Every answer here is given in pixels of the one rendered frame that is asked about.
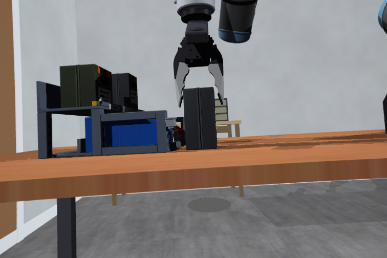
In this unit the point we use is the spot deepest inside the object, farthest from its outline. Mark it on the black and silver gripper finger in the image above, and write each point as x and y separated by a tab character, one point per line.
181	70
215	68

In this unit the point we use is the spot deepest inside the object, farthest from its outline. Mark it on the red bin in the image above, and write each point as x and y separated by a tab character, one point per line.
181	132

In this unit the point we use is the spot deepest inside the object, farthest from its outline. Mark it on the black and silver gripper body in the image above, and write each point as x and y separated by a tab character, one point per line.
199	56

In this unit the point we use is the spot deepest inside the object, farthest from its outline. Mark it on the dark blue metal shelf rack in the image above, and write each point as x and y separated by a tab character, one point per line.
49	102

